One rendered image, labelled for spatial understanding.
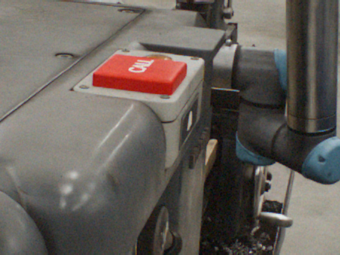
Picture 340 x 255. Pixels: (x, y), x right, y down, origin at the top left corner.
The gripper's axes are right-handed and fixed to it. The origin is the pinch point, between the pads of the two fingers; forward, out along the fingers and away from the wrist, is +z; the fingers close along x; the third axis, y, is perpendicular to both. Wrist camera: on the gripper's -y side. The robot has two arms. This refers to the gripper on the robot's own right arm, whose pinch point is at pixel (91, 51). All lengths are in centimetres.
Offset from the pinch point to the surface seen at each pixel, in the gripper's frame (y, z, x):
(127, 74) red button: -76, -25, 17
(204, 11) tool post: 32.9, -13.7, 3.0
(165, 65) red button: -72, -27, 18
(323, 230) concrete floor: 177, -47, -104
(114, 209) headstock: -91, -29, 14
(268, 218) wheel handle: 28, -32, -37
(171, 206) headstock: -58, -26, 0
